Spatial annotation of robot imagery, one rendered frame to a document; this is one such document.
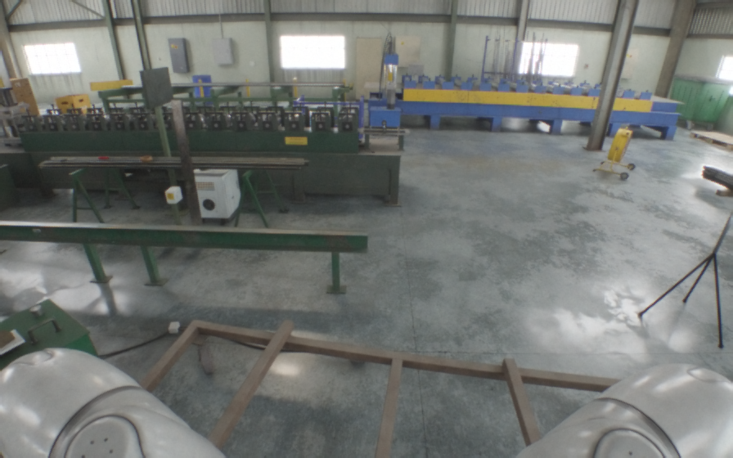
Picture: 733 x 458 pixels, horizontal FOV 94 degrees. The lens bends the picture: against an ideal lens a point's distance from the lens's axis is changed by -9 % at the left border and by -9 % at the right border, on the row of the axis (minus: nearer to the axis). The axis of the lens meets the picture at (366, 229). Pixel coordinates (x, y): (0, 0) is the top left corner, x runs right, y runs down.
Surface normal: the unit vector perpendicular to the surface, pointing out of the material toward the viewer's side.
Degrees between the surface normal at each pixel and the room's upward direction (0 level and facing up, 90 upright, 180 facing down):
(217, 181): 90
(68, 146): 90
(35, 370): 5
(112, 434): 27
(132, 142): 90
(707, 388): 7
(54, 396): 10
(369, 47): 90
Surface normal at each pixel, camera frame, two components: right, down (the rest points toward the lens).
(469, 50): -0.04, 0.46
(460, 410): 0.01, -0.89
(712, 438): 0.26, -0.41
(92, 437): 0.05, -0.59
